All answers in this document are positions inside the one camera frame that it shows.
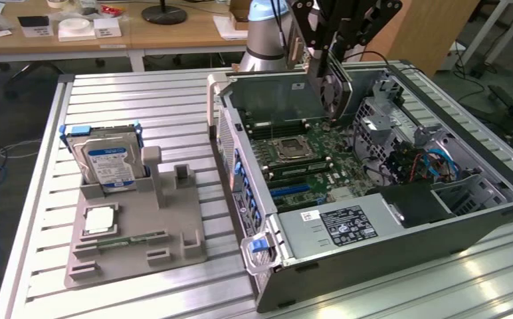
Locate blue wire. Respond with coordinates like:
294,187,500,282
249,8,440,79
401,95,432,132
420,149,461,182

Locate plain white box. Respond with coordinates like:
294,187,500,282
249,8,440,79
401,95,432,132
93,18,124,39

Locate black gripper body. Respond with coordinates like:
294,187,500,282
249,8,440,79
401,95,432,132
314,0,376,31

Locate black power cable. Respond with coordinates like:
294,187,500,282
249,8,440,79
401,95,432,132
342,49,422,72

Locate black chair base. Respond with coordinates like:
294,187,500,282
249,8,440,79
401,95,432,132
2,61,67,99

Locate blue case latch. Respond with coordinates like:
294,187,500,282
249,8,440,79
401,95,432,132
248,239,269,257

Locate wooden desk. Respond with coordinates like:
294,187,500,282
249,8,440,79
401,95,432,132
0,0,373,64

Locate white box with black top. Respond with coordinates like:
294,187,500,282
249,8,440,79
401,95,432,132
17,15,55,38

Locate black round lamp base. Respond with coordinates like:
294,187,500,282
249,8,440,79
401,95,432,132
141,0,190,26

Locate green RAM stick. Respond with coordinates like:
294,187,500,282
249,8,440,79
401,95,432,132
94,232,164,249

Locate grey power supply unit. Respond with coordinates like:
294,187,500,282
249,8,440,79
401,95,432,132
278,194,406,260

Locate blue expansion slot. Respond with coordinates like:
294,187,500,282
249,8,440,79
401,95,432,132
270,183,312,197

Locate grey parts rack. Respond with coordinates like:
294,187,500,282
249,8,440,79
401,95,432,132
63,146,208,290

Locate silver CPU chip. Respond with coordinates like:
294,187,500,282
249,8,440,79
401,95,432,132
83,208,117,233

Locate white box with tape roll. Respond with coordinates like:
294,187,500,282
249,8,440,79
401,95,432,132
57,18,97,43

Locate CPU socket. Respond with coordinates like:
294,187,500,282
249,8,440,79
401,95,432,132
272,136,314,163

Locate white floor cable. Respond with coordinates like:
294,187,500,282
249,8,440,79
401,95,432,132
0,139,41,159

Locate red packet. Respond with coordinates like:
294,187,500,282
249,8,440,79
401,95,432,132
100,3,124,17

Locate wooden cabinet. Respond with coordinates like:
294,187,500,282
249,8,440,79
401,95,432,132
362,0,483,77

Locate small cardboard box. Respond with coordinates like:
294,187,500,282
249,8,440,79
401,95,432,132
229,0,252,23

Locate metal drive cage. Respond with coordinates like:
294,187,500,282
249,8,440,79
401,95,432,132
353,96,417,157

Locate black open PC case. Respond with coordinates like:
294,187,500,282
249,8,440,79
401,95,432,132
206,62,513,314

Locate hard disk in blue caddy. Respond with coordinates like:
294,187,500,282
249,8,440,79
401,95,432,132
58,122,152,193

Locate white paper stack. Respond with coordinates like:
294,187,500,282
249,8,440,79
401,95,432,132
213,15,249,40

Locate graphics card with fan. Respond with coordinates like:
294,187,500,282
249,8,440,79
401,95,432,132
288,35,354,123

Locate metal disk bay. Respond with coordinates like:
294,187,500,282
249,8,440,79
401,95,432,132
429,172,513,217

